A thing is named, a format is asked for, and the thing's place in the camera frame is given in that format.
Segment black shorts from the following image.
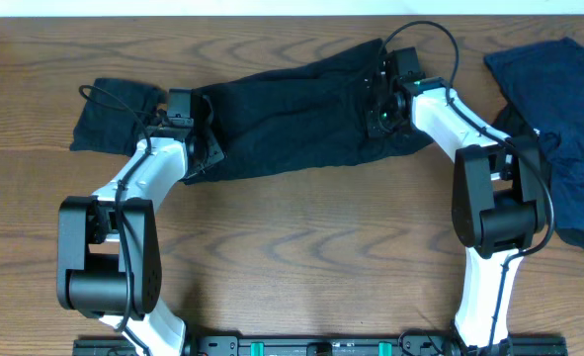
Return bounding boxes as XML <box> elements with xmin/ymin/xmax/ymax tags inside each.
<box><xmin>188</xmin><ymin>39</ymin><xmax>431</xmax><ymax>184</ymax></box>

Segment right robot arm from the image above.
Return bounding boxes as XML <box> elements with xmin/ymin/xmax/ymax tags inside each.
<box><xmin>365</xmin><ymin>71</ymin><xmax>553</xmax><ymax>355</ymax></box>

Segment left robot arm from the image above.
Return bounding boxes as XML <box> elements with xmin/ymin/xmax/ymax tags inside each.
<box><xmin>56</xmin><ymin>119</ymin><xmax>224</xmax><ymax>355</ymax></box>

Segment dark navy clothes pile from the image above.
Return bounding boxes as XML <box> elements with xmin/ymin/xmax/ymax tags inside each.
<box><xmin>484</xmin><ymin>38</ymin><xmax>584</xmax><ymax>250</ymax></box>

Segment folded black cloth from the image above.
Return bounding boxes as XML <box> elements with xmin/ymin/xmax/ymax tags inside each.
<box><xmin>69</xmin><ymin>77</ymin><xmax>166</xmax><ymax>156</ymax></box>

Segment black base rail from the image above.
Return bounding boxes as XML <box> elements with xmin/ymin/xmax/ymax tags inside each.
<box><xmin>71</xmin><ymin>334</ymin><xmax>568</xmax><ymax>356</ymax></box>

